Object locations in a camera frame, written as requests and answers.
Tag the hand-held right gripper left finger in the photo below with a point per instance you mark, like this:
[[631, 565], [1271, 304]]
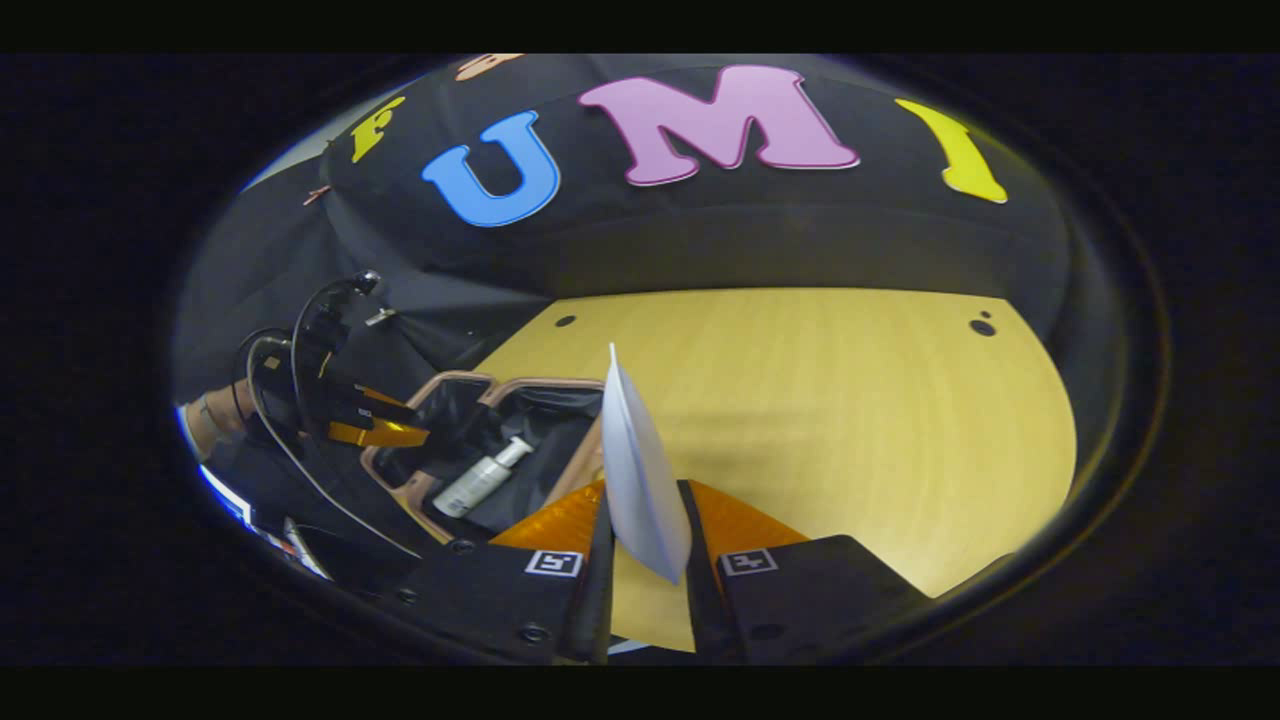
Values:
[[595, 600]]

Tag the white pump bottle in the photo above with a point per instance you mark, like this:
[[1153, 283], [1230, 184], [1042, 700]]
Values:
[[480, 482]]

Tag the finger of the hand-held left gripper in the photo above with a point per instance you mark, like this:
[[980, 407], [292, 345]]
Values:
[[380, 434], [385, 403]]

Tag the white skin care tube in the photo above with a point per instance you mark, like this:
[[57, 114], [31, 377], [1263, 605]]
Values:
[[640, 480]]

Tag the black backdrop cloth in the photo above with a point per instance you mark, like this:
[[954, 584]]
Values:
[[800, 240]]

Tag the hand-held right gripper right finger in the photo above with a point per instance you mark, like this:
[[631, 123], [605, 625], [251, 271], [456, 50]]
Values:
[[705, 610]]

